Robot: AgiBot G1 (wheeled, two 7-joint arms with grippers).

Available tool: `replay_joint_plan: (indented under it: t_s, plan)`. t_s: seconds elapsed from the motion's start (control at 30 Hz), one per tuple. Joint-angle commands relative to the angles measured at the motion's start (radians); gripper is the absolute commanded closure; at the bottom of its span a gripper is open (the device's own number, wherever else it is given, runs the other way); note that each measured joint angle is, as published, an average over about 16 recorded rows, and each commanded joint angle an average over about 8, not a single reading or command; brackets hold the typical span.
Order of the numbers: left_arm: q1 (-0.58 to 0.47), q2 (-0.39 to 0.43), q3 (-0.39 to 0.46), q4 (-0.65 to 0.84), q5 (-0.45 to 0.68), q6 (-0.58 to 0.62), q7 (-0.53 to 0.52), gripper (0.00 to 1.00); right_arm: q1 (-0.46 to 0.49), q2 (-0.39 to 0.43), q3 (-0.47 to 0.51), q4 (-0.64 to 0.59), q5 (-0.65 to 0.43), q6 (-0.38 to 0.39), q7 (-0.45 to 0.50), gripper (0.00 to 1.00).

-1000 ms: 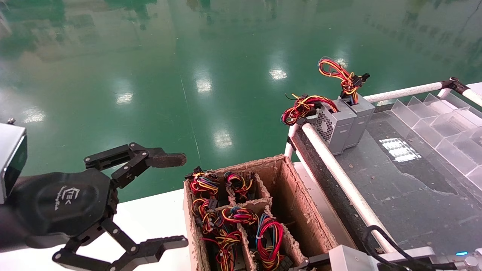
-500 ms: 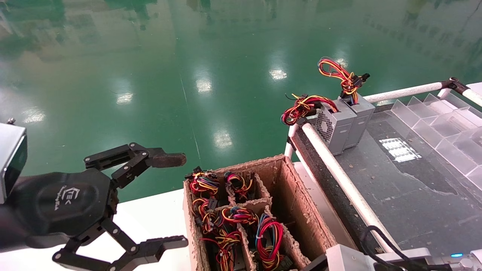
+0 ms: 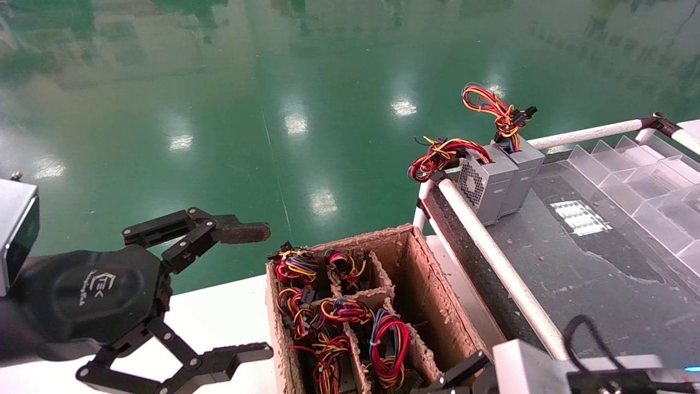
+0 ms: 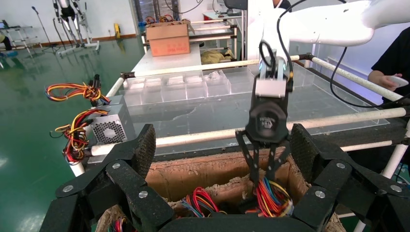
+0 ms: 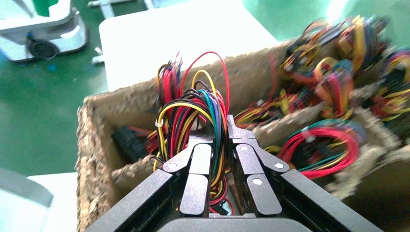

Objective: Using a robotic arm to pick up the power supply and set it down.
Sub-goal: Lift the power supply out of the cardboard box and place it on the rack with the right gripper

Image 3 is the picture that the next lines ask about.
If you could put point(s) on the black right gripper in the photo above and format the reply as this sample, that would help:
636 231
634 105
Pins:
629 386

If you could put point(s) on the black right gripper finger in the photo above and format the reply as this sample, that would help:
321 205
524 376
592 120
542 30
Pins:
465 369

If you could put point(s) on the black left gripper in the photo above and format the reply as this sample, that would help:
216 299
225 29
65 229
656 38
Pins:
93 293

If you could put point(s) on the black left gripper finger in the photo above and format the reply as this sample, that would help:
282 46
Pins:
243 232

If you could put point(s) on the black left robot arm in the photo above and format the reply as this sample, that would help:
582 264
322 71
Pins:
6 335

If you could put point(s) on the black rough edge strip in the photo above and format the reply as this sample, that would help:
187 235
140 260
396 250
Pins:
486 284

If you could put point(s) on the brown cardboard divider box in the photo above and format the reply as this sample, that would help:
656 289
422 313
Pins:
432 284

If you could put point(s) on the dark grey work mat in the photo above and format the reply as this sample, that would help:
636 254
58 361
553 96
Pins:
601 284

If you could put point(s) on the short white pipe leg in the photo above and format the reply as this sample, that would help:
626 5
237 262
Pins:
420 218

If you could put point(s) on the grey power supply with grille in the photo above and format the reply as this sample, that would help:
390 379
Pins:
486 186

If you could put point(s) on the clear acrylic divider tray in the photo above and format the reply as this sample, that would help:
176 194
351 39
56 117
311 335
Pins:
640 191

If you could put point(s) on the black pipe connector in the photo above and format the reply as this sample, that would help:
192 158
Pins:
659 123

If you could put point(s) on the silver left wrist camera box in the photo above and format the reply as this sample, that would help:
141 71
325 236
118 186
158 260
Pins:
15 232

